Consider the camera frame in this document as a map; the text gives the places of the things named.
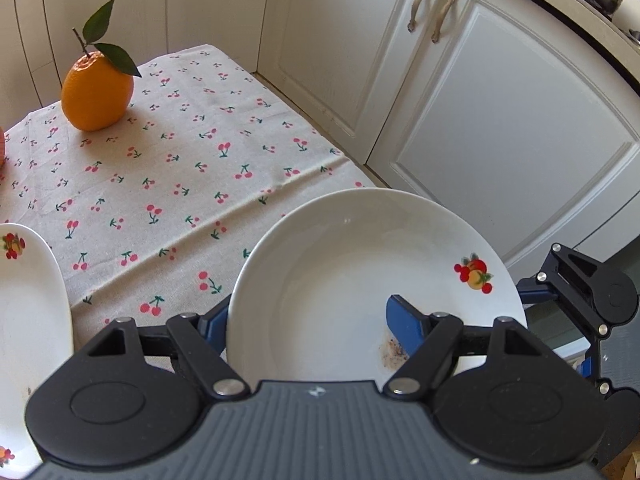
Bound white plate with fruit print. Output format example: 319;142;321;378
226;188;525;386

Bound white kitchen cabinets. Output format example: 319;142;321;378
1;0;639;277

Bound cherry print tablecloth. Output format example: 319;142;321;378
1;46;370;346

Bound orange with green leaves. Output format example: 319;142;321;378
61;0;141;132

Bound orange without leaves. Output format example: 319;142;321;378
0;128;6;168

